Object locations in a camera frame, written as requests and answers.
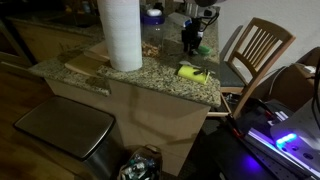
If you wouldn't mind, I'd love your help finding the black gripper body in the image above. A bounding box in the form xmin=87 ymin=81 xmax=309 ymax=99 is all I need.
xmin=181 ymin=18 xmax=202 ymax=47

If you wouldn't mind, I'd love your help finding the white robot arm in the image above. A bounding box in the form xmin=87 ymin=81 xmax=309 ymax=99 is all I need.
xmin=208 ymin=17 xmax=320 ymax=170

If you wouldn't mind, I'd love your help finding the green round lid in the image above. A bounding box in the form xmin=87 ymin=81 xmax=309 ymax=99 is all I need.
xmin=197 ymin=46 xmax=211 ymax=55

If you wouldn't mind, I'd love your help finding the yellow sponge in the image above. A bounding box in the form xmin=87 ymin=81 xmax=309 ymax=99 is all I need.
xmin=178 ymin=65 xmax=210 ymax=84

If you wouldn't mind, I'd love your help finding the clear jar purple lid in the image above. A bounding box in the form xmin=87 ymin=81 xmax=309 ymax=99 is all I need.
xmin=141 ymin=9 xmax=165 ymax=57

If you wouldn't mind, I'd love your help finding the white paper towel roll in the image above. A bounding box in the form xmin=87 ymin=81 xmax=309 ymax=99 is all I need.
xmin=97 ymin=0 xmax=142 ymax=72

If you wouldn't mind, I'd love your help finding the wooden chair grey seat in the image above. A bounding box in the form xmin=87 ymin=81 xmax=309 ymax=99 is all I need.
xmin=207 ymin=17 xmax=295 ymax=118

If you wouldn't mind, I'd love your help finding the wooden cutting board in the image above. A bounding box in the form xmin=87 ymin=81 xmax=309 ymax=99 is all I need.
xmin=64 ymin=41 xmax=110 ymax=77

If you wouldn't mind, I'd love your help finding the cardboard box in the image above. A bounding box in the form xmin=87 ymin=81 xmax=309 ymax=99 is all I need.
xmin=268 ymin=47 xmax=320 ymax=111

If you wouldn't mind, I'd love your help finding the bag of trash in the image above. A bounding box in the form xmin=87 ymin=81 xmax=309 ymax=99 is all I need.
xmin=117 ymin=144 xmax=163 ymax=180

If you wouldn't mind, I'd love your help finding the steel trash can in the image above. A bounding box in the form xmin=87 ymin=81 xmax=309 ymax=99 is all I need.
xmin=14 ymin=96 xmax=121 ymax=180

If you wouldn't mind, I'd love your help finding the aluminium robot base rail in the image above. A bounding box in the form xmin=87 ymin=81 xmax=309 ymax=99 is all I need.
xmin=233 ymin=109 xmax=320 ymax=180

